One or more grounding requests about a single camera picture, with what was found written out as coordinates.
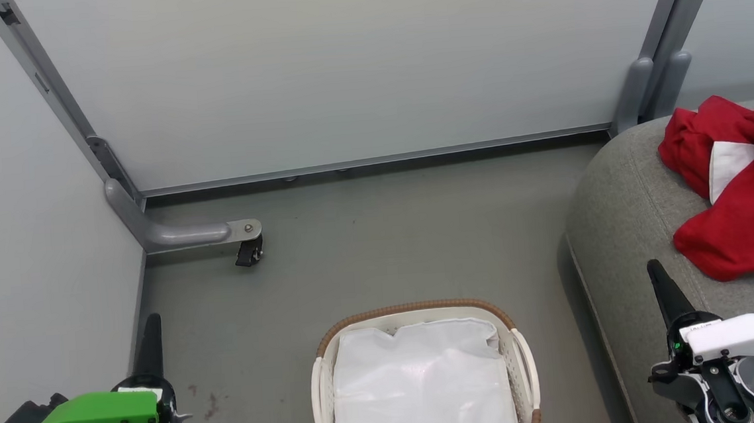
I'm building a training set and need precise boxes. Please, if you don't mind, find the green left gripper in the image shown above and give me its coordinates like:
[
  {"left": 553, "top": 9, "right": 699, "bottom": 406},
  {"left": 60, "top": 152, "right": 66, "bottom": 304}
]
[{"left": 19, "top": 309, "right": 220, "bottom": 423}]

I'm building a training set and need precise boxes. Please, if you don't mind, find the grey fabric sofa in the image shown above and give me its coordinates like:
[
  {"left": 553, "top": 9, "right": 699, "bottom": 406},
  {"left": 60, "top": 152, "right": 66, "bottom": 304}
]
[{"left": 556, "top": 99, "right": 754, "bottom": 423}]

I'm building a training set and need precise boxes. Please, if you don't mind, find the grey partition bottom rail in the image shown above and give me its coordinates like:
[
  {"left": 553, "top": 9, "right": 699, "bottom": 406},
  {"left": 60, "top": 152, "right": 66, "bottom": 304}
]
[{"left": 138, "top": 122, "right": 613, "bottom": 199}]

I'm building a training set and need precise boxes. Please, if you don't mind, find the grey partition foot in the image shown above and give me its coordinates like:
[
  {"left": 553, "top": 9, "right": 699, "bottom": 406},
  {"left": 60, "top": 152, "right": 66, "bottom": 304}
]
[{"left": 104, "top": 168, "right": 264, "bottom": 259}]

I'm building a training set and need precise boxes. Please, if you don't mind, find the red clothing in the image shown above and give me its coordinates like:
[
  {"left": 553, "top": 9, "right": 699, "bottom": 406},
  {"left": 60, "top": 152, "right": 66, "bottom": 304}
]
[{"left": 655, "top": 92, "right": 754, "bottom": 286}]

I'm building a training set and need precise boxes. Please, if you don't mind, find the white wicker-rimmed laundry basket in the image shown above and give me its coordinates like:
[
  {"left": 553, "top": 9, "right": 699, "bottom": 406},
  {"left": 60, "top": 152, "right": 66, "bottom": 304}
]
[{"left": 305, "top": 293, "right": 543, "bottom": 423}]

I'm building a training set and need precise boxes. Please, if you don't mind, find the white basket liner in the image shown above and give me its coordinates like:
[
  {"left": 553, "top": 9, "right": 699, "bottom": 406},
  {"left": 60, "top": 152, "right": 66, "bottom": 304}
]
[{"left": 328, "top": 315, "right": 520, "bottom": 423}]

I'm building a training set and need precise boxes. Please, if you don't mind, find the black caster wheel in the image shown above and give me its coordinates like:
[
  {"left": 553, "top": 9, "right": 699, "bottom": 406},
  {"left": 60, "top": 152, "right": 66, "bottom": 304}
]
[{"left": 233, "top": 236, "right": 266, "bottom": 269}]

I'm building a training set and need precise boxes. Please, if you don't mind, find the grey corner partition post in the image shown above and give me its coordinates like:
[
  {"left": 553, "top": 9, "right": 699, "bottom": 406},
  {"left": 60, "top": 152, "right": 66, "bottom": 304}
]
[{"left": 0, "top": 0, "right": 145, "bottom": 218}]

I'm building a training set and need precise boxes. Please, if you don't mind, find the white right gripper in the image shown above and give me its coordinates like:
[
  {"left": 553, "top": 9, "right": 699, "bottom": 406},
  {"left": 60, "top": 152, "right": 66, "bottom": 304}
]
[{"left": 643, "top": 253, "right": 754, "bottom": 423}]

